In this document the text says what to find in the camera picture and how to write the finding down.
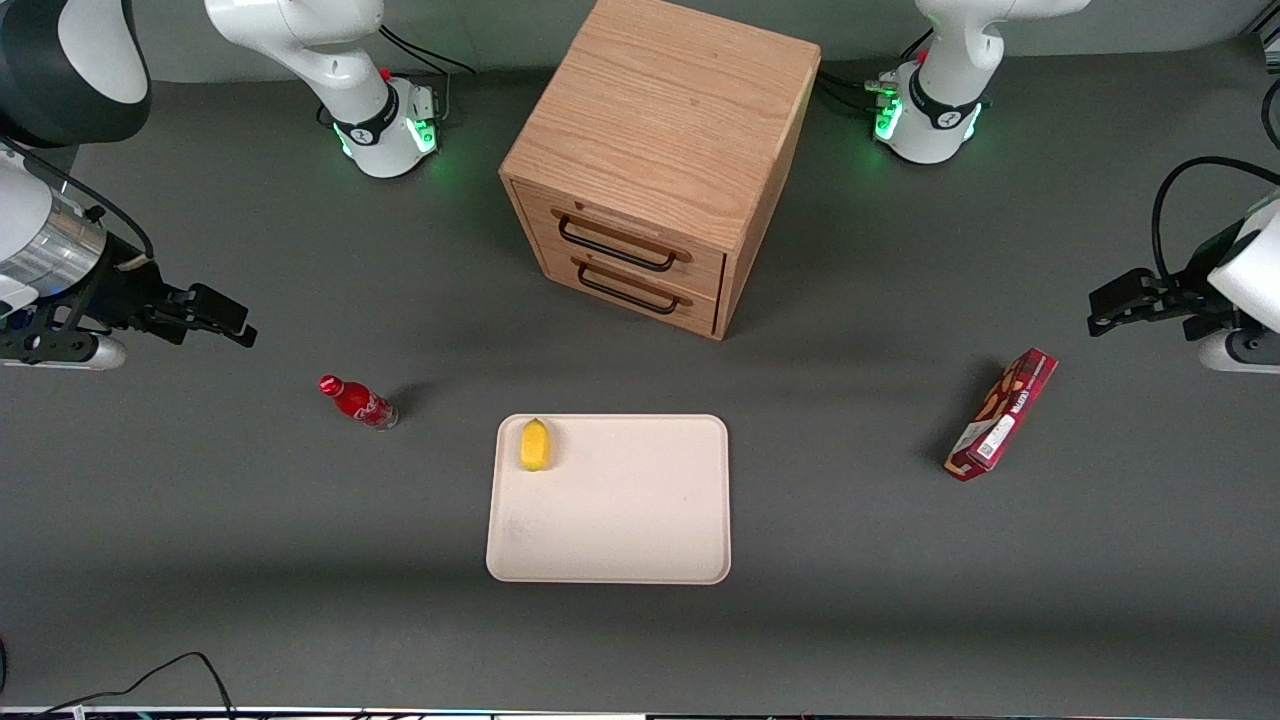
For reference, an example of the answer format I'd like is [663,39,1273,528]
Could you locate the wooden drawer cabinet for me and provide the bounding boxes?
[499,0,823,342]

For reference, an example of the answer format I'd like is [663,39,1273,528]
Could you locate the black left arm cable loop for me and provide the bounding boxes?
[1151,156,1280,283]

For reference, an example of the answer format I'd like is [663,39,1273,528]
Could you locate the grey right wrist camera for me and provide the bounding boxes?
[0,330,130,372]

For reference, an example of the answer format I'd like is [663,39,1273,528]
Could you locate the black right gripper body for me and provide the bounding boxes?
[62,258,195,346]

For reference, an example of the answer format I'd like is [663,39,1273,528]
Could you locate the red coke bottle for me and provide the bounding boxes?
[318,374,400,432]

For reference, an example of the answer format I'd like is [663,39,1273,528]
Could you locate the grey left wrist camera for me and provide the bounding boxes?
[1198,328,1280,375]

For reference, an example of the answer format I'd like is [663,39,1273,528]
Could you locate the black right arm base cables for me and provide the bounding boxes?
[376,24,478,126]

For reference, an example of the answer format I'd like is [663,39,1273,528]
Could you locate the black arm base cables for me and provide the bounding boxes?
[815,28,936,119]
[376,24,478,126]

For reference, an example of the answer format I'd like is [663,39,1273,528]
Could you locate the black metal drawer handle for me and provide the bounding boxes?
[557,214,679,273]
[576,262,682,317]

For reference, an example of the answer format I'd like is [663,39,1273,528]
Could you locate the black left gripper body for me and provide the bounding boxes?
[1150,222,1247,343]

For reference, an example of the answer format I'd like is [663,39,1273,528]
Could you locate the black cable on table edge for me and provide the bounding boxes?
[0,651,237,720]

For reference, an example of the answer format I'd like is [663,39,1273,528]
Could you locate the black right arm wrist cable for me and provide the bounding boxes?
[0,140,157,263]

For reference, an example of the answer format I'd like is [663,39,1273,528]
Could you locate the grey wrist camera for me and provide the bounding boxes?
[1198,328,1280,375]
[0,330,130,372]

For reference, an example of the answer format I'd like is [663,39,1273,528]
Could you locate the beige plastic tray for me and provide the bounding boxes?
[485,413,732,586]

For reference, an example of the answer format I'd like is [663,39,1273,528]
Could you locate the red snack box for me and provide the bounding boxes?
[944,347,1059,483]

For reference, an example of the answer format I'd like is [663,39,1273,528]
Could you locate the black left arm base cables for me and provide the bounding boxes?
[815,28,936,119]

